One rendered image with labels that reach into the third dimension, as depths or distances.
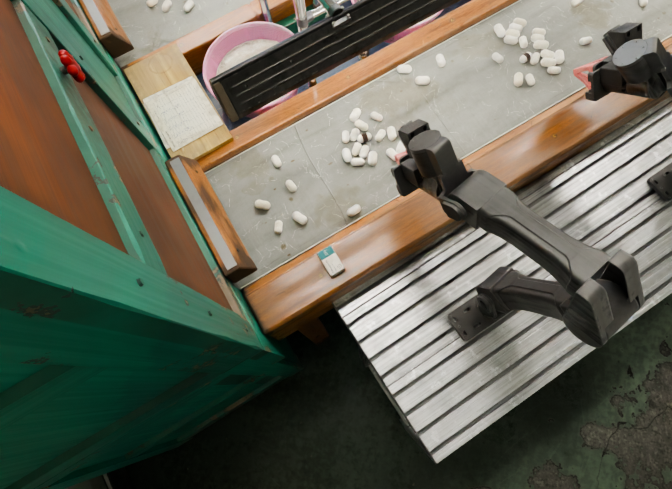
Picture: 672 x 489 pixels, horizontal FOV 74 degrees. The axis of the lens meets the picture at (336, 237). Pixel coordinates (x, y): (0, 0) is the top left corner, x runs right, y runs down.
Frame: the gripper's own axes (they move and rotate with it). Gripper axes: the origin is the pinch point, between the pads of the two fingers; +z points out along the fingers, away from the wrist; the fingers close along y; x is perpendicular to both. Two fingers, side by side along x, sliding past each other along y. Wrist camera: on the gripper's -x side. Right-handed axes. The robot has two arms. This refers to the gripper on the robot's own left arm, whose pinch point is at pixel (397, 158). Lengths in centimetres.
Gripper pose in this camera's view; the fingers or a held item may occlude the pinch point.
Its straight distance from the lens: 96.3
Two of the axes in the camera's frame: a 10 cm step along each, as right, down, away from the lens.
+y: -8.5, 5.1, -1.1
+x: 3.8, 7.6, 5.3
